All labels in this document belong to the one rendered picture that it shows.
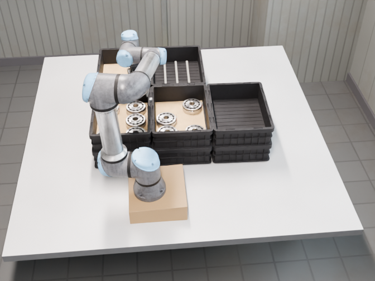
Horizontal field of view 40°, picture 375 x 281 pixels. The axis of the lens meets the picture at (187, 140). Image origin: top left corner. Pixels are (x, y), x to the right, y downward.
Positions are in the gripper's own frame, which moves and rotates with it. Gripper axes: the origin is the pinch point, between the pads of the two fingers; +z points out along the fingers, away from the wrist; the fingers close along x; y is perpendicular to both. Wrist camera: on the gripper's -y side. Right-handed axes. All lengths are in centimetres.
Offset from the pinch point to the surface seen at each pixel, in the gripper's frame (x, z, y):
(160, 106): -10.9, 16.9, 11.1
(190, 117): -23.4, 18.4, -3.2
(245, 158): -43, 31, -31
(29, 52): 60, 75, 215
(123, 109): 8.9, 15.1, 14.5
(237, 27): -120, 77, 174
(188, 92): -27.3, 12.6, 11.0
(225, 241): -15, 35, -74
